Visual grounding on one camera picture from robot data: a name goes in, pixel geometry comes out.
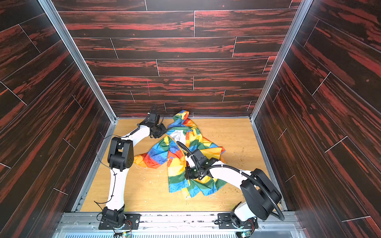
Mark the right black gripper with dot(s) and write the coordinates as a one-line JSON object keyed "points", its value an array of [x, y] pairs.
{"points": [[190, 172]]}

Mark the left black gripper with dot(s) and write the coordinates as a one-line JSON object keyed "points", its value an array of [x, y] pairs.
{"points": [[159, 129]]}

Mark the rainbow striped hooded jacket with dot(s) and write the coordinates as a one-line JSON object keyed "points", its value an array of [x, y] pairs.
{"points": [[167, 151]]}

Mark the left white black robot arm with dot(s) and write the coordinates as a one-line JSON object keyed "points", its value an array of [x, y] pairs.
{"points": [[120, 159]]}

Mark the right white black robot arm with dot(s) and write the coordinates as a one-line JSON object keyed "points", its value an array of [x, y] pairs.
{"points": [[260, 194]]}

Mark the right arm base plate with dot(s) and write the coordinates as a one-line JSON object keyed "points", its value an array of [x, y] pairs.
{"points": [[231, 221]]}

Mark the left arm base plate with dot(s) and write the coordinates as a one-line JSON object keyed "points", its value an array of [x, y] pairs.
{"points": [[128, 221]]}

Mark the left aluminium corner post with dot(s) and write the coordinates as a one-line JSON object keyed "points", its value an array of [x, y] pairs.
{"points": [[57, 22]]}

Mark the aluminium corner post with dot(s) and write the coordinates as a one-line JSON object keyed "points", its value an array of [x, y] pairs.
{"points": [[57, 22], [289, 38]]}

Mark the aluminium front rail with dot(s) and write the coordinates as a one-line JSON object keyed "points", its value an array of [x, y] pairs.
{"points": [[179, 225]]}

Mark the right aluminium corner post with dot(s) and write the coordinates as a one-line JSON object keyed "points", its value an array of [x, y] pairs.
{"points": [[289, 38]]}

